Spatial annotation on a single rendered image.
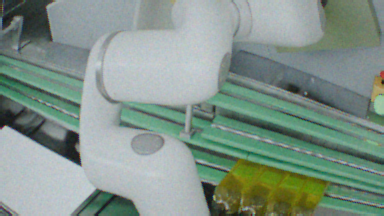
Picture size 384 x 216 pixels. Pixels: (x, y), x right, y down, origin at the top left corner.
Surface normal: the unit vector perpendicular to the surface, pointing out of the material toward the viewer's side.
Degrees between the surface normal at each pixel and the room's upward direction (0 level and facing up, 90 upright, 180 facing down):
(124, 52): 44
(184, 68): 18
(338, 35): 2
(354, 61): 0
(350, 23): 2
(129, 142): 70
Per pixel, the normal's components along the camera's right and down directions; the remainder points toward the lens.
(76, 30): -0.42, 0.41
